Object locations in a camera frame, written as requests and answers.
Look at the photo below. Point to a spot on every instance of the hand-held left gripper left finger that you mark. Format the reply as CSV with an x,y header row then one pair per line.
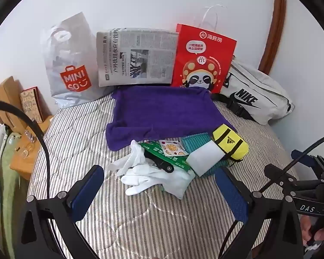
x,y
87,191

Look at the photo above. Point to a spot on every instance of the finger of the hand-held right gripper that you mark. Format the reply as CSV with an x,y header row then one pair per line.
x,y
301,156
286,182

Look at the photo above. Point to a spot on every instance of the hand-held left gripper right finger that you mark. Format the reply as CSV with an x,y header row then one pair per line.
x,y
232,194

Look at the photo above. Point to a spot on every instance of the white sponge block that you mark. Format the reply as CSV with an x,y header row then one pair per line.
x,y
205,157

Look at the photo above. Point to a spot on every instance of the yellow pouch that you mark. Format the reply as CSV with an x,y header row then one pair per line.
x,y
229,140

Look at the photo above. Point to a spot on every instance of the white glove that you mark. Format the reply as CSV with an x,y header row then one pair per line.
x,y
151,179
129,156

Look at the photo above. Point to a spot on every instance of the green packet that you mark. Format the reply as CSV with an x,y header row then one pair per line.
x,y
178,163

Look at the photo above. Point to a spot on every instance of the teal scrubbing cloth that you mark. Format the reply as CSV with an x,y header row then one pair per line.
x,y
197,141

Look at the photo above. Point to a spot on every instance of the fruit print wipe packet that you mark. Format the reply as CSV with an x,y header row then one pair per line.
x,y
172,148

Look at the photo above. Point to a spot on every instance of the purple towel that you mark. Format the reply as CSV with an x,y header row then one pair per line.
x,y
162,113

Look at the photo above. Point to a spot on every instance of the person's right hand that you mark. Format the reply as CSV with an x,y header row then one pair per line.
x,y
307,232

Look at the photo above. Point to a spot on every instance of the striped bed quilt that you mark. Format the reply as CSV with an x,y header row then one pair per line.
x,y
124,221

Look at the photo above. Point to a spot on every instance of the wooden bedside table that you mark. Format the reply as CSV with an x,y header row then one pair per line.
x,y
19,164

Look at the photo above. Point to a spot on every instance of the green blanket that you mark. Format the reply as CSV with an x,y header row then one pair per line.
x,y
10,188

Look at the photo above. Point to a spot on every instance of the clear glass trinkets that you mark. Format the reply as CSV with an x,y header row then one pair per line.
x,y
28,137

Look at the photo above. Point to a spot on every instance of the white waist bag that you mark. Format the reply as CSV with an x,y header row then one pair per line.
x,y
259,86

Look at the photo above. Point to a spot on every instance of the patterned book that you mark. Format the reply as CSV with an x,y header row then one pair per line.
x,y
31,105

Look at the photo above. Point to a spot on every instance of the folded newspaper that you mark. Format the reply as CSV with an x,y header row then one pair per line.
x,y
137,59

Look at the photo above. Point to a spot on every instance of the red paper bag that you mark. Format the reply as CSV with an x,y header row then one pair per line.
x,y
205,48

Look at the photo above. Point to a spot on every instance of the white plastic shopping bag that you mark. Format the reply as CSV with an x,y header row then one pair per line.
x,y
70,45

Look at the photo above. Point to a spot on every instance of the wooden door frame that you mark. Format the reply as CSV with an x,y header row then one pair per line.
x,y
275,32

